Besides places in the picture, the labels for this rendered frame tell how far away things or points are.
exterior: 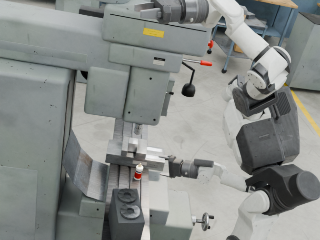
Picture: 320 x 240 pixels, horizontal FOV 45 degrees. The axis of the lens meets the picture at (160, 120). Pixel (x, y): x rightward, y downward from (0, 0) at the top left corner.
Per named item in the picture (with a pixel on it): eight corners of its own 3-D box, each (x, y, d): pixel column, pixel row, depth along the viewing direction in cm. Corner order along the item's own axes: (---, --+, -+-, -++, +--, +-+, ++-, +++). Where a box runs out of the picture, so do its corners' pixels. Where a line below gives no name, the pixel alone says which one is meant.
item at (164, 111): (165, 112, 206) (174, 77, 196) (166, 116, 203) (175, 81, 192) (158, 111, 206) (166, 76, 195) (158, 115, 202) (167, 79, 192)
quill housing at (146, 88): (157, 108, 214) (169, 55, 198) (158, 129, 197) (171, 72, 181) (123, 103, 212) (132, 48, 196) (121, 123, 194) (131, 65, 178)
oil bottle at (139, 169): (140, 176, 226) (144, 161, 221) (140, 180, 223) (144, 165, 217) (134, 175, 226) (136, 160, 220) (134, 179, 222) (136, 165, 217)
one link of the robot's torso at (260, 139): (300, 168, 179) (275, 99, 191) (320, 149, 147) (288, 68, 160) (237, 185, 180) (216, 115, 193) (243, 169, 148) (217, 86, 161)
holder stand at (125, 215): (131, 215, 199) (137, 186, 188) (138, 250, 181) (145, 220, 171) (107, 215, 195) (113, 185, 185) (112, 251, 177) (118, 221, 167)
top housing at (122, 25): (198, 39, 197) (206, 7, 189) (205, 59, 175) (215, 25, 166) (105, 22, 191) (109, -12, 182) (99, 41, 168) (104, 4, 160)
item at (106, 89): (124, 96, 212) (131, 52, 199) (121, 120, 191) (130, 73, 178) (88, 91, 210) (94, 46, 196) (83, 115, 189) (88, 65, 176)
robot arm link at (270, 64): (227, 37, 120) (273, 81, 118) (250, 16, 121) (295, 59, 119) (220, 49, 130) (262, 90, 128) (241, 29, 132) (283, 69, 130)
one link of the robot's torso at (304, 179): (328, 198, 143) (311, 153, 149) (302, 203, 138) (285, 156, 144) (280, 214, 166) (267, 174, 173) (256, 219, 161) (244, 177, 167)
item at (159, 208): (163, 185, 253) (166, 172, 247) (165, 226, 224) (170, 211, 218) (85, 176, 247) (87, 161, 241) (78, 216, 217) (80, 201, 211)
